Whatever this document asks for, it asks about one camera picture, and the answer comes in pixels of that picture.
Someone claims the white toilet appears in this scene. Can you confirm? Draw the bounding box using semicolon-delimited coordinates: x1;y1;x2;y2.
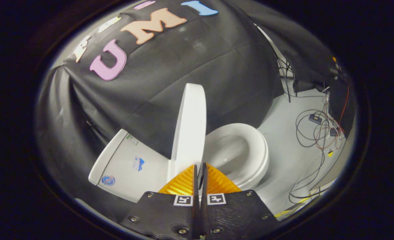
88;123;270;203

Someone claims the black floor cable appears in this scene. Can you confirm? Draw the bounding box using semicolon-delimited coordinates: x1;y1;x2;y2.
288;108;347;204

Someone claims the black backdrop cloth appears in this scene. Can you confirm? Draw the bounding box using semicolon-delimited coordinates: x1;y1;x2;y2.
35;0;337;214

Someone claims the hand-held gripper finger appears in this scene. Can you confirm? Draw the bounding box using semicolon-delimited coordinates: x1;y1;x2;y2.
199;162;280;240
121;164;199;240

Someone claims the white toilet lid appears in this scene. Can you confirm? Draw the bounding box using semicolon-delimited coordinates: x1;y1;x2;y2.
168;83;206;182

